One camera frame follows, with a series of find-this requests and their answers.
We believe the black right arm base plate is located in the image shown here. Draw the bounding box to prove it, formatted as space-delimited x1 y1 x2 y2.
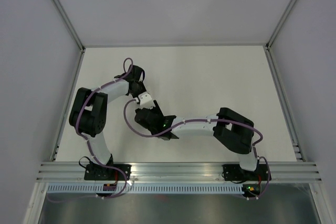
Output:
222 164 270 183

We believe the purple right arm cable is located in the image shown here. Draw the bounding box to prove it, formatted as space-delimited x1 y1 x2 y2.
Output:
123 99 271 200

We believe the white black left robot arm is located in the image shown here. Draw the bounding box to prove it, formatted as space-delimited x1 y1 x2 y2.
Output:
69 65 145 181

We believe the white slotted cable duct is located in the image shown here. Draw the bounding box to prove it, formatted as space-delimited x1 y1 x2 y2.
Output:
47 183 243 194

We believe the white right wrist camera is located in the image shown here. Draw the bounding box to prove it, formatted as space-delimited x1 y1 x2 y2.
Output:
136 91 155 109

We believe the aluminium frame rail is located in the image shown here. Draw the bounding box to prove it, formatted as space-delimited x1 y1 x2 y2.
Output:
85 42 267 48
36 162 322 184

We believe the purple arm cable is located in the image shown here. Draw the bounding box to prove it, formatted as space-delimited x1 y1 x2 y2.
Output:
47 58 134 204
123 99 271 200

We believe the aluminium back frame rail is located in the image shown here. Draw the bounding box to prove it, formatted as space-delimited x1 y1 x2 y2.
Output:
85 42 267 48

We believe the aluminium frame post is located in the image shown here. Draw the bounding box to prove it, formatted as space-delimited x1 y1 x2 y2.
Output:
265 0 299 50
51 0 85 52

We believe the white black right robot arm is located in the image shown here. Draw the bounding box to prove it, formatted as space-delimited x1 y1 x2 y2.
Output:
134 101 263 179

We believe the aluminium left frame post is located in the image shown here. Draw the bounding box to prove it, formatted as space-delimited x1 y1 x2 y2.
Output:
51 0 85 52

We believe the aluminium front frame rail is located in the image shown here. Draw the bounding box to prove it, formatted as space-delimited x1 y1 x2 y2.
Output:
36 162 322 184

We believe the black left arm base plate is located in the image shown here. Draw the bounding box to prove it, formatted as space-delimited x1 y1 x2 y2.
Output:
84 163 131 181

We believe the aluminium right frame post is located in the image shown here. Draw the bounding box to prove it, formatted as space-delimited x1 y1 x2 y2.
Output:
265 0 299 50

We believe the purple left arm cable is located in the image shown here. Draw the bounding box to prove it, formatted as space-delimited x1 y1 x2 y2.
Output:
47 58 134 204

